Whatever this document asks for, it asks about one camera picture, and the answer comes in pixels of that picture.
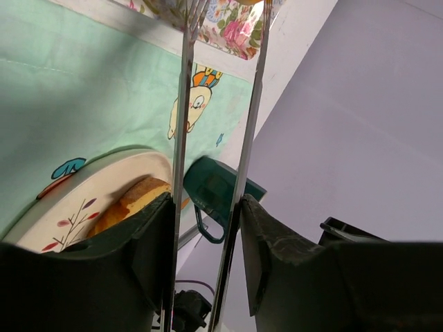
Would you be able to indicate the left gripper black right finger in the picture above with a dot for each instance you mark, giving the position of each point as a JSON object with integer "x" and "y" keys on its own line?
{"x": 294, "y": 284}

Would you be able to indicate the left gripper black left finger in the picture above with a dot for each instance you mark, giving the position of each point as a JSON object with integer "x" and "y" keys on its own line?
{"x": 113, "y": 281}

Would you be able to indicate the brown bread slice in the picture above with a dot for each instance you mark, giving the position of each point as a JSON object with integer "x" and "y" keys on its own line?
{"x": 131, "y": 202}

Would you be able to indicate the silver metal tongs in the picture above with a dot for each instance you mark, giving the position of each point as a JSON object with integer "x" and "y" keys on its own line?
{"x": 194, "y": 17}

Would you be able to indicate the pink white ceramic plate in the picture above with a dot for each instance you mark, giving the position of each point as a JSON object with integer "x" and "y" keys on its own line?
{"x": 64, "y": 216}

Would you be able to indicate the dark green mug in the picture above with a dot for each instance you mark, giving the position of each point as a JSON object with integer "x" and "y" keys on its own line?
{"x": 210, "y": 184}

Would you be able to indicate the green cartoon placemat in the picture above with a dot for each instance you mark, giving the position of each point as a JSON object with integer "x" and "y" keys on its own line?
{"x": 73, "y": 90}

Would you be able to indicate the floral rectangular tray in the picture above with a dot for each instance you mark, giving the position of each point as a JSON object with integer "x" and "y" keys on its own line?
{"x": 228, "y": 26}

